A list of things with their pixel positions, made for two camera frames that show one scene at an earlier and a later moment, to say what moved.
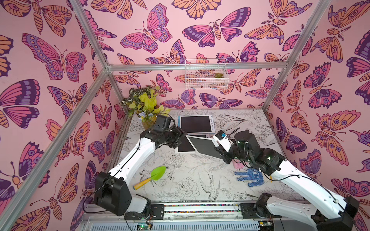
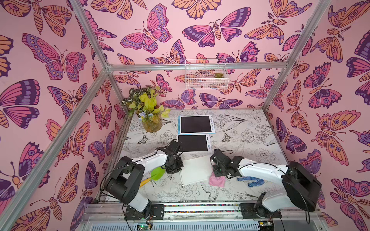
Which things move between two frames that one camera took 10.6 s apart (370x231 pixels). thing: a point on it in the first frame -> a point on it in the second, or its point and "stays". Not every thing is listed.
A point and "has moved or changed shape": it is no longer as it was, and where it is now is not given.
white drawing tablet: x=204 y=146 -> x=195 y=170
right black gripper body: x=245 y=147 -> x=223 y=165
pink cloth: x=237 y=164 has moved or changed shape
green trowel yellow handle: x=156 y=173 stays
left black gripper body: x=173 y=137 -> x=176 y=166
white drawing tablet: x=186 y=147 stays
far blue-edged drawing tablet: x=197 y=124 stays
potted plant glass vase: x=143 y=101 stays
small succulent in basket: x=218 y=75 stays
